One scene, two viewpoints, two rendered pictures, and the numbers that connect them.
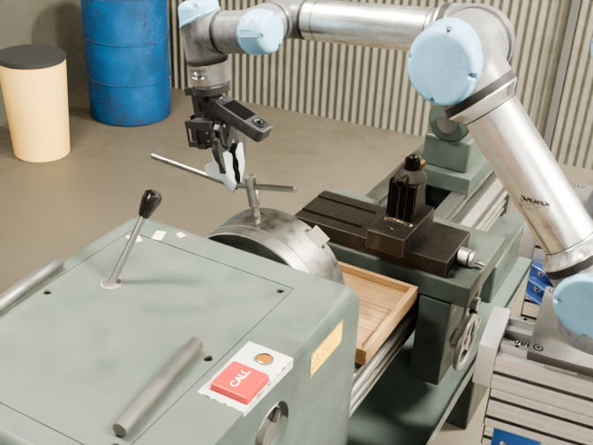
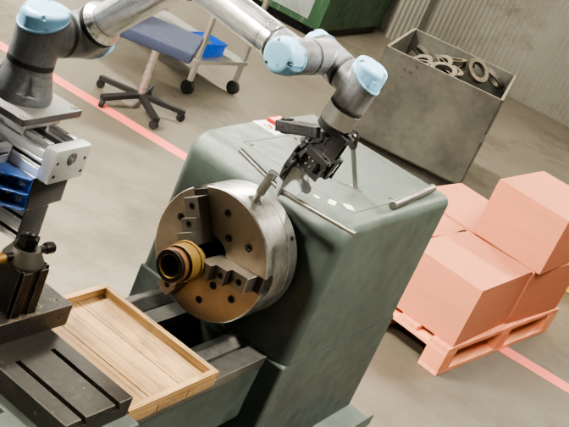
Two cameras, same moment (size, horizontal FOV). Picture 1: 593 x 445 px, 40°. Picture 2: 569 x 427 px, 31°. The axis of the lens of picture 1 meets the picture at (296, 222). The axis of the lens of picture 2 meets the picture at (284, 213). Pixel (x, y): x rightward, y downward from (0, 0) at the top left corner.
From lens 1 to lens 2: 3.55 m
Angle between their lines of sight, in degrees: 129
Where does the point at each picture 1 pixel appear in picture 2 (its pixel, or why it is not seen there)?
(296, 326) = (246, 129)
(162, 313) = not seen: hidden behind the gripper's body
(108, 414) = not seen: hidden behind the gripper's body
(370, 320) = (78, 314)
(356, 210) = (42, 374)
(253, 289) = (268, 152)
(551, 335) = (58, 107)
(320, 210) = (91, 391)
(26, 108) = not seen: outside the picture
